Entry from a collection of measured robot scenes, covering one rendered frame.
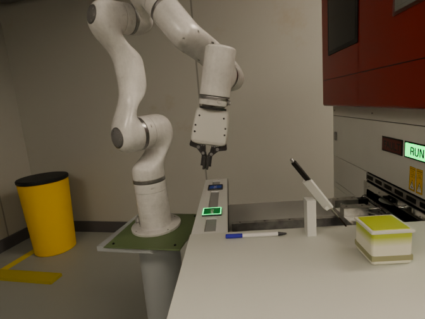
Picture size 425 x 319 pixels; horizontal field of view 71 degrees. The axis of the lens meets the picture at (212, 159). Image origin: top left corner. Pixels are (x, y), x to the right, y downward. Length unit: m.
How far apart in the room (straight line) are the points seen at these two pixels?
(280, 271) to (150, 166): 0.65
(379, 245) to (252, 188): 2.26
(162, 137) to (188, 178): 1.86
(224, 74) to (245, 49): 1.94
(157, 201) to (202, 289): 0.60
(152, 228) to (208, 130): 0.48
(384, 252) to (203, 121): 0.51
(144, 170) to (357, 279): 0.75
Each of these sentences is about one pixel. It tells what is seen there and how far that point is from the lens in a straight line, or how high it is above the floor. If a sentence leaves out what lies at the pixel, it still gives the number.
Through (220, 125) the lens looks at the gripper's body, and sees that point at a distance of 0.82.
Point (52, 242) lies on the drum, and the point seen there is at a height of 0.14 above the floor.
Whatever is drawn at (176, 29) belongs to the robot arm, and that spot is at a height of 1.48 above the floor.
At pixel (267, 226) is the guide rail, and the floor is 0.83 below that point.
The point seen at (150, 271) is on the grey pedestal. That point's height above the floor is 0.69.
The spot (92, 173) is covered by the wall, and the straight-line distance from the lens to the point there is 3.42.
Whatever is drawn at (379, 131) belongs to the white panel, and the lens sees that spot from 1.17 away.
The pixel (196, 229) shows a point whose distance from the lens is 0.80.
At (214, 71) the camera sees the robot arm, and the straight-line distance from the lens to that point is 0.80.
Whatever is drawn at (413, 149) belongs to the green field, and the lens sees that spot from 1.00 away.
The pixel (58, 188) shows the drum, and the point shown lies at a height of 0.62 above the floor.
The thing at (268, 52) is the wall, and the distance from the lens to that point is 2.72.
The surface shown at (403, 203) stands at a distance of 1.06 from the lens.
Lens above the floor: 1.28
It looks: 11 degrees down
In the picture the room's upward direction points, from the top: 5 degrees counter-clockwise
